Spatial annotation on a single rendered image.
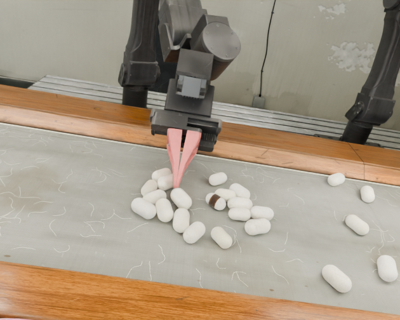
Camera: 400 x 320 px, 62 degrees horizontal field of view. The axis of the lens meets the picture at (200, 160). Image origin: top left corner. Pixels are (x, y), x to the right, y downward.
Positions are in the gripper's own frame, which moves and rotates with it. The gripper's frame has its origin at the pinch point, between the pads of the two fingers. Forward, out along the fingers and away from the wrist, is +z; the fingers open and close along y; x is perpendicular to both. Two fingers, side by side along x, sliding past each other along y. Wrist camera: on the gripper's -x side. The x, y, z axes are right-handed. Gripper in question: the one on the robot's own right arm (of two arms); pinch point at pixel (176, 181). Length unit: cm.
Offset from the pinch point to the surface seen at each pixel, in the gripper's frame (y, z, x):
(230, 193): 7.8, 0.4, 0.5
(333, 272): 18.8, 9.8, -7.4
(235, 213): 8.4, 3.6, -1.9
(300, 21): 65, -161, 124
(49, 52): -103, -126, 157
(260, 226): 11.4, 5.2, -3.4
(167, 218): -0.4, 5.9, -3.5
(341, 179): 27.7, -6.9, 6.7
